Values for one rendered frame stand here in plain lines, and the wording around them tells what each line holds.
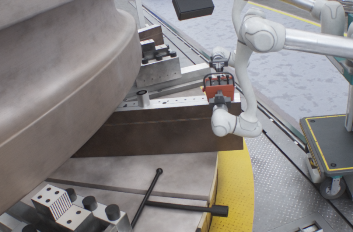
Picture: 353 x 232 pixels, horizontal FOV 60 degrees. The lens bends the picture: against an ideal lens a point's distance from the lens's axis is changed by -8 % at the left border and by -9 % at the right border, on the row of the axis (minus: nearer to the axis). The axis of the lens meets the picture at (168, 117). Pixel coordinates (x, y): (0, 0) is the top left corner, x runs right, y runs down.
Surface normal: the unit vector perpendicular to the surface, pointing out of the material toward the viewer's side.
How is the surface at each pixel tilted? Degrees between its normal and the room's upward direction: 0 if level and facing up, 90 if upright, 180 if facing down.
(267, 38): 91
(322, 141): 0
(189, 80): 90
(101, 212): 0
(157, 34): 90
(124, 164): 0
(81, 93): 90
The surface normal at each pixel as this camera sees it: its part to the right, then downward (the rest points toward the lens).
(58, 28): 0.94, 0.03
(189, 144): -0.14, 0.50
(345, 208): -0.15, -0.86
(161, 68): 0.25, 0.43
